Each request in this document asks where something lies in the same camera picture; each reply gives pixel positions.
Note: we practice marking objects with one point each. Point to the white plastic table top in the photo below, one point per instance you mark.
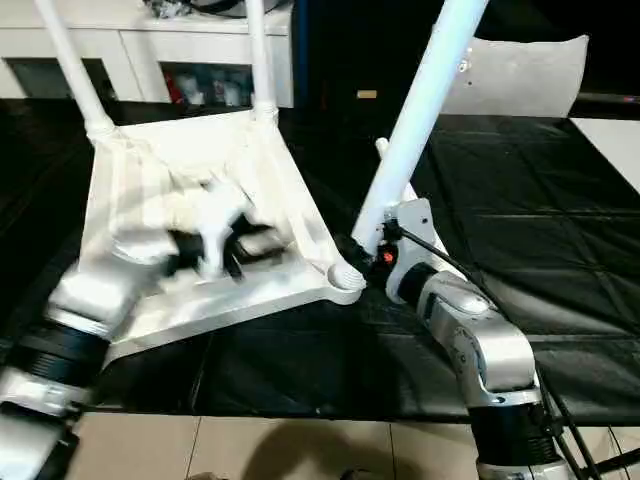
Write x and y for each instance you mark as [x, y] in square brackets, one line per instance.
[150, 160]

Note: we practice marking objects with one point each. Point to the white plastic table leg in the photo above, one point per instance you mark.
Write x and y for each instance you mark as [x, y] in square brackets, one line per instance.
[420, 110]
[260, 55]
[385, 150]
[70, 65]

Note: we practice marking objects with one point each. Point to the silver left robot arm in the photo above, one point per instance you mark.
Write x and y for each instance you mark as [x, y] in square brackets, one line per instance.
[70, 320]

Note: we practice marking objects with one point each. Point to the black work mat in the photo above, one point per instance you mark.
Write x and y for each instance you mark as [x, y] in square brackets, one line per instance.
[540, 240]

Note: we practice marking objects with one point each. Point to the small tan label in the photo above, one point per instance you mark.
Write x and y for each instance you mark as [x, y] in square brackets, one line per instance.
[367, 94]

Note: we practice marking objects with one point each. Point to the grey cushion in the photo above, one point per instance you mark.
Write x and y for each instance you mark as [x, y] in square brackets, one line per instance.
[520, 80]

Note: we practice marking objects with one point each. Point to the white cabinet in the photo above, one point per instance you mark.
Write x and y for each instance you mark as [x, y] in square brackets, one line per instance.
[90, 50]

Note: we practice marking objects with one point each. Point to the dark grey bag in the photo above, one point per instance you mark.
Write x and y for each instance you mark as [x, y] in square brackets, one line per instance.
[215, 6]

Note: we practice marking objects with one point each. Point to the white flat sheet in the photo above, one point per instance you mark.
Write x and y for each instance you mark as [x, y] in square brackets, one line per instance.
[610, 150]

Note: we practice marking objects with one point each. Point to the black stand leg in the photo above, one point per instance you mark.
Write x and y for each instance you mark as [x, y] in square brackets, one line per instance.
[615, 462]

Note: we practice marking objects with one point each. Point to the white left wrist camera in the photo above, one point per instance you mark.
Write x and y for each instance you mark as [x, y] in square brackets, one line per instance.
[222, 222]

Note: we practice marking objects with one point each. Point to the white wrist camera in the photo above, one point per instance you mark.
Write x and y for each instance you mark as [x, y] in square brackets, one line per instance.
[410, 225]
[222, 222]

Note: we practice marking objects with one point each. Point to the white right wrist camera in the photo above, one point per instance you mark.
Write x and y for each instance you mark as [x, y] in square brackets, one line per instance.
[410, 225]

